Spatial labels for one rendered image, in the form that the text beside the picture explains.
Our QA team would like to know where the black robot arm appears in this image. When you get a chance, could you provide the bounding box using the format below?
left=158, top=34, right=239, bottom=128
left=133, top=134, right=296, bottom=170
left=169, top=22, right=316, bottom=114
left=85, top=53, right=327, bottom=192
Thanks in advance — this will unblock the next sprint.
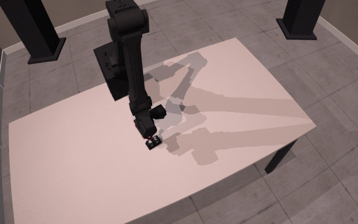
left=104, top=0, right=166, bottom=137

